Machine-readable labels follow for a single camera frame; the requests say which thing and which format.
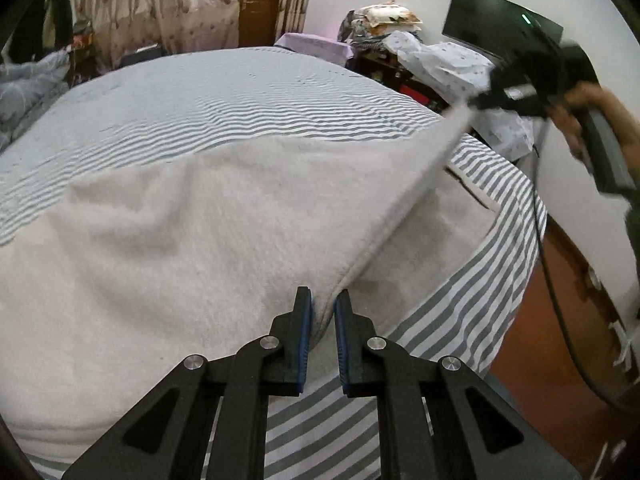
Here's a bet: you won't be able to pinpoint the person's right hand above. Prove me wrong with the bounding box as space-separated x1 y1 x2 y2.
547 81 640 176

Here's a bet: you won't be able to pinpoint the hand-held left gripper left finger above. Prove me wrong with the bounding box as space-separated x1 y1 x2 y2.
61 286 314 480

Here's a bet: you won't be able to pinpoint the beige towel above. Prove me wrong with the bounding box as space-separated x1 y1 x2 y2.
0 96 503 466

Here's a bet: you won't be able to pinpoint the pile of patterned pillows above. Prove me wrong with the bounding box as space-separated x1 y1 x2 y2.
338 0 424 52

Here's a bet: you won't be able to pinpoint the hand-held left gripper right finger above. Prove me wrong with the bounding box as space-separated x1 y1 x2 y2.
334 290 584 480

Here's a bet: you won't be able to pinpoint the lilac covered box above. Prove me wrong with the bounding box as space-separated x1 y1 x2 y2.
274 32 357 68

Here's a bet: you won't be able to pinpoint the floral curtain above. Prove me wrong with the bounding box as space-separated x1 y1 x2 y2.
70 0 242 69

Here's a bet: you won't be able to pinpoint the black cable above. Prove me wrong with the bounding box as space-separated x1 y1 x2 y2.
531 120 640 417

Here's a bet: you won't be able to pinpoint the white patterned cloth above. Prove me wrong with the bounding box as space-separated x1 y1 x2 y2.
384 30 535 163

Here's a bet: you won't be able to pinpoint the black monitor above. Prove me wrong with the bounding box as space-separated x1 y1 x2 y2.
442 0 565 59

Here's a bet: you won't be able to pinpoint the light blue blanket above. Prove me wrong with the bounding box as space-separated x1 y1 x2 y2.
0 50 71 153

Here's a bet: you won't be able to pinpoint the grey striped bed sheet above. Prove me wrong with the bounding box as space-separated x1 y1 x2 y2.
0 46 549 480

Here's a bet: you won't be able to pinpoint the dark hanging clothes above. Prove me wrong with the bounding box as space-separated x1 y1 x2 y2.
10 0 76 64

